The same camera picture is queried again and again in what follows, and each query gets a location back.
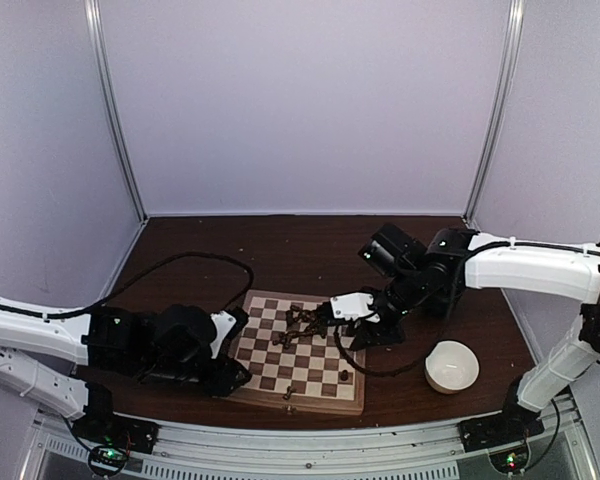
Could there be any aluminium frame post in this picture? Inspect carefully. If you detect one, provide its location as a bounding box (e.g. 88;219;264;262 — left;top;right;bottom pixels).
84;0;148;223
463;0;526;228

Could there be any pile of dark chess pieces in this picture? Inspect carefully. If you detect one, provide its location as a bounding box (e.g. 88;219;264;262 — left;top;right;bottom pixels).
272;304;328;349

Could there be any front aluminium rail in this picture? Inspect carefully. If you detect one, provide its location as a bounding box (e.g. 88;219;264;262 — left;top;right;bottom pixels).
16;399;600;479

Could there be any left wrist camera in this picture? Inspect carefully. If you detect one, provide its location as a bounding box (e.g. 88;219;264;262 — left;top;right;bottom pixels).
210;307;249;359

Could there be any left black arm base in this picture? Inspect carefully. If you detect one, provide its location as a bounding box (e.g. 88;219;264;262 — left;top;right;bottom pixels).
64;383;159;479

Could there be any wooden chess board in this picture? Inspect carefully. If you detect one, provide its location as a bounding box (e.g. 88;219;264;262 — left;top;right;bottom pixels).
227;290;365;416

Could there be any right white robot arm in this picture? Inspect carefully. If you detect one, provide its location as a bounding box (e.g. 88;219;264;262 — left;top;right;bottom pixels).
329;216;600;438

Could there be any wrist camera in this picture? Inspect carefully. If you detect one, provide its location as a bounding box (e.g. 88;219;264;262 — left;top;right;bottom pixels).
210;307;249;359
328;292;380;323

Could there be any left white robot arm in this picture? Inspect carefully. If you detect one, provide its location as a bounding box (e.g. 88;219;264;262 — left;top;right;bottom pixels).
0;297;251;444

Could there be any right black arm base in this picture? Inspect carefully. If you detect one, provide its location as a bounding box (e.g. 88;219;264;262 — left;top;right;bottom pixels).
458;397;545;476

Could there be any left aluminium frame post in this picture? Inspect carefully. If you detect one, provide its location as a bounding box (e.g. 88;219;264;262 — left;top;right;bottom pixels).
84;0;148;223

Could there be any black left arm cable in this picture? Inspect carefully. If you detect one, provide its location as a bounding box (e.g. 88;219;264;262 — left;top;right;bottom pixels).
44;252;255;321

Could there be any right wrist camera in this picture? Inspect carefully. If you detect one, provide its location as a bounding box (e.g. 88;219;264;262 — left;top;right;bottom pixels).
328;292;380;323

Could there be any white bowl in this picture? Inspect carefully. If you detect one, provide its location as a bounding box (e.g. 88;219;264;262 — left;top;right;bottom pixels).
424;340;480;395

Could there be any right aluminium frame post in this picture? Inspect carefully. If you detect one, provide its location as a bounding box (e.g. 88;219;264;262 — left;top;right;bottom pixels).
463;0;526;228

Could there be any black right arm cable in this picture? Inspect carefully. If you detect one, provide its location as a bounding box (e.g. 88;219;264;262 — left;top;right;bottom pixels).
332;299;456;377

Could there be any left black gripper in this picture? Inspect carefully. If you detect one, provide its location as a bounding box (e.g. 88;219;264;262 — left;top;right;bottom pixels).
142;350;252;398

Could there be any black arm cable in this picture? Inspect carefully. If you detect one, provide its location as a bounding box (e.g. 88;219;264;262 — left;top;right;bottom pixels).
332;299;456;377
44;252;255;321

